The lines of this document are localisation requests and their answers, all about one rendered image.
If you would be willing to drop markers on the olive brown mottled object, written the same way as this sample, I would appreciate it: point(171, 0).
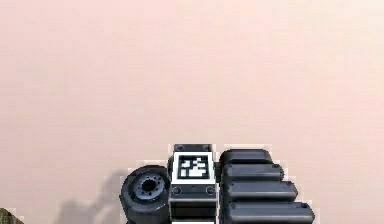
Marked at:
point(8, 218)

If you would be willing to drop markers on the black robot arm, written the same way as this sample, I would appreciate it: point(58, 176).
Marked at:
point(256, 193)

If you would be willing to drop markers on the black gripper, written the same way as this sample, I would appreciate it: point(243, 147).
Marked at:
point(146, 193)

